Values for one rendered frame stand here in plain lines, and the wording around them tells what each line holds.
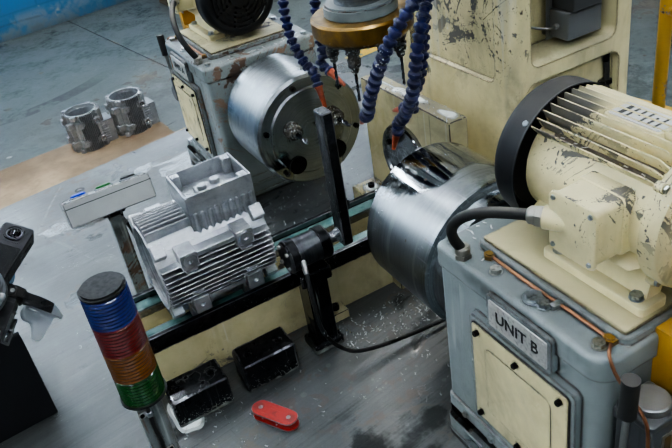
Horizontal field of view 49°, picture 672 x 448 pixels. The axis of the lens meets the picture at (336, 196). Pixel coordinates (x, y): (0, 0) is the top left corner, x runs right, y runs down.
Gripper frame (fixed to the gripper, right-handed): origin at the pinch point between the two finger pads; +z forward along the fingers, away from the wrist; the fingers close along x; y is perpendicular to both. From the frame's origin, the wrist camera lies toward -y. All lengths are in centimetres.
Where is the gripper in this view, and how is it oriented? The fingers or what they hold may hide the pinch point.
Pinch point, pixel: (15, 300)
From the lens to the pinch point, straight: 127.6
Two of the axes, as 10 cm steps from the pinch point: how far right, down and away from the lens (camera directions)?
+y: -2.2, 9.2, -3.2
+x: 9.6, 2.7, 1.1
